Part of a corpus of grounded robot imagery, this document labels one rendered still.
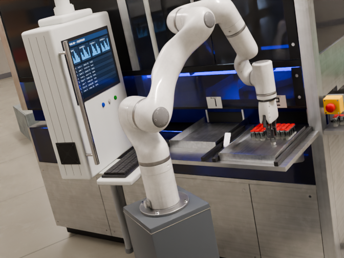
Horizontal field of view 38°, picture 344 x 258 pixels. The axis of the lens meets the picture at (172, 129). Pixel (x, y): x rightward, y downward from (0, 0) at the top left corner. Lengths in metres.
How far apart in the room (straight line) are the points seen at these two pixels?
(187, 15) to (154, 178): 0.60
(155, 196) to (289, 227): 1.00
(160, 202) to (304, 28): 0.97
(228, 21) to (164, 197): 0.71
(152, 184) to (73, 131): 0.71
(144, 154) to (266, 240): 1.17
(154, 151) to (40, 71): 0.86
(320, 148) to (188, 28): 0.93
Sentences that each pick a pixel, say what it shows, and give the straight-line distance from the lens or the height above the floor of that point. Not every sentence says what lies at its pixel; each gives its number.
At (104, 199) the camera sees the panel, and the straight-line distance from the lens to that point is 3.34.
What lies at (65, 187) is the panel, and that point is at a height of 0.42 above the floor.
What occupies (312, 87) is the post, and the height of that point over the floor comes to 1.08.
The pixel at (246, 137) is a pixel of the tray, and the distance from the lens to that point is 2.38.
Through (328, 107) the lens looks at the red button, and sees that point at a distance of 2.27.
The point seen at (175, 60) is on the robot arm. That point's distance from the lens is 1.80.
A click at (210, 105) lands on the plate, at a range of 2.55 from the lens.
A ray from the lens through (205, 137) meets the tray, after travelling 2.47.
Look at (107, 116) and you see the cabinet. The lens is 2.62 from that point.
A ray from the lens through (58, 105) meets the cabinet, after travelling 2.43.
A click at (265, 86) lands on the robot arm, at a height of 1.16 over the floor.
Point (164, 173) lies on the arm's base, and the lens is 1.81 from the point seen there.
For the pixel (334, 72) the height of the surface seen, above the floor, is 1.08.
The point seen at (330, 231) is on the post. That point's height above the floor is 0.36.
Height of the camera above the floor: 1.69
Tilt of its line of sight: 17 degrees down
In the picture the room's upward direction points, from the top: 12 degrees counter-clockwise
